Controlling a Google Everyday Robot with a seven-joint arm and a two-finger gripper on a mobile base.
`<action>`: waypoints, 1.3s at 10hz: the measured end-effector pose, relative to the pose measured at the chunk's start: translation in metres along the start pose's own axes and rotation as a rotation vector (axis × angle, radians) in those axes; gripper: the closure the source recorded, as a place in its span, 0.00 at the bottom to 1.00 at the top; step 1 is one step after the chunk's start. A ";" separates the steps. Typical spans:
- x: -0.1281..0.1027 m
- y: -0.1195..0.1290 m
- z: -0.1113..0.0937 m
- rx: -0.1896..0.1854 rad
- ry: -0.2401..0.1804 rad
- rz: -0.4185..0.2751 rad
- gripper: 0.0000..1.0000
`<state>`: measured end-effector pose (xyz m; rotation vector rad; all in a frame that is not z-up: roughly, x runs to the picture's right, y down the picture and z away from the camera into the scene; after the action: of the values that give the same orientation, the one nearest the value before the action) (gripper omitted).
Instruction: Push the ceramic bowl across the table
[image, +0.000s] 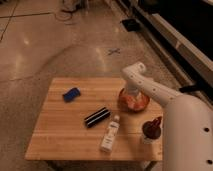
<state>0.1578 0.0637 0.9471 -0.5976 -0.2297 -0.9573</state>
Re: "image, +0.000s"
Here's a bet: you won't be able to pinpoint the white plastic bottle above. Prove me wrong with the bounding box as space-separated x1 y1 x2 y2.
100 115 120 152

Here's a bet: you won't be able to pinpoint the wooden table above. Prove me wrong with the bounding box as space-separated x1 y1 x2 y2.
25 78 163 162

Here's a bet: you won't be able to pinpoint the blue sponge block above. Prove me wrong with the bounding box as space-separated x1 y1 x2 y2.
63 88 81 102

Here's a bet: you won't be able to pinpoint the black floor box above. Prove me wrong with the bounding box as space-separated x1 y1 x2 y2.
121 19 140 32

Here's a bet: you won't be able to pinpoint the red ceramic bowl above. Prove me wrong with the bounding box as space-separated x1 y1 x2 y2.
117 89 150 112

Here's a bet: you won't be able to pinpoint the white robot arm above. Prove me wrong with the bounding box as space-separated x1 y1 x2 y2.
122 62 213 171

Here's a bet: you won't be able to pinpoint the black striped rectangular case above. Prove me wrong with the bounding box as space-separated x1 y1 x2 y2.
84 107 110 128

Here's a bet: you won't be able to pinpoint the white cup with utensil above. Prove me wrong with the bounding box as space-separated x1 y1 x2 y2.
142 116 162 144

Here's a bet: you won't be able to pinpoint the long white wall shelf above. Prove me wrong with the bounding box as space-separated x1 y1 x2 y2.
113 0 213 88

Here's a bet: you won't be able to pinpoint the floor cables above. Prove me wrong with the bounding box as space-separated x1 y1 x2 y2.
53 0 89 26

